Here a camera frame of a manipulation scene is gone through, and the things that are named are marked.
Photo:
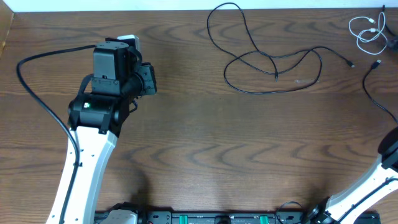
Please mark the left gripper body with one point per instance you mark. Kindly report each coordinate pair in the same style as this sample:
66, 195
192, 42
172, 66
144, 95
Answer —
148, 79

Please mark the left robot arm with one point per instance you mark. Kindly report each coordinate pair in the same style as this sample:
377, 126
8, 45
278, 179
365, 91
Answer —
96, 117

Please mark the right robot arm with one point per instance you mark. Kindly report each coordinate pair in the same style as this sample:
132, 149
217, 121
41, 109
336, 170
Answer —
379, 181

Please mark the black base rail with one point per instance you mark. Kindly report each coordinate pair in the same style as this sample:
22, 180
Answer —
164, 217

